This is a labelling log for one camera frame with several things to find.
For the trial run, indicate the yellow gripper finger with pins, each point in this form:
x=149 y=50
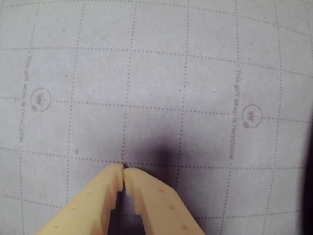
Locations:
x=88 y=208
x=161 y=208

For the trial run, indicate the brown gift wrap paper sheet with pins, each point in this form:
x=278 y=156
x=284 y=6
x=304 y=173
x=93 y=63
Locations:
x=156 y=73

